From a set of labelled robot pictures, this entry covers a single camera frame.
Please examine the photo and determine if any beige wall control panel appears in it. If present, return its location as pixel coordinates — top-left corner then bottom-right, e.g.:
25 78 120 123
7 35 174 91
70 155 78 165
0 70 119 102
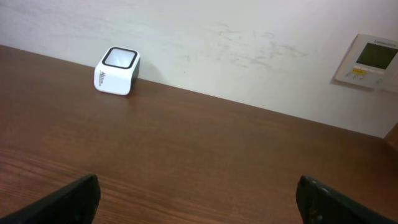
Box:
333 34 397 93

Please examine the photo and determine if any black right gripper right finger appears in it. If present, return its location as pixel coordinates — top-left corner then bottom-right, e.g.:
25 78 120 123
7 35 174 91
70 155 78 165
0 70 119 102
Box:
295 175 397 224

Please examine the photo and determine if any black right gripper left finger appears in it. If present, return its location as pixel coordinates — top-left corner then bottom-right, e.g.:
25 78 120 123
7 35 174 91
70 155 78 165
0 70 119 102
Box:
1 174 101 224

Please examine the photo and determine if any white barcode scanner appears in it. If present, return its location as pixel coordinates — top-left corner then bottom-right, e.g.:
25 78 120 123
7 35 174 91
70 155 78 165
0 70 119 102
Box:
93 47 141 95

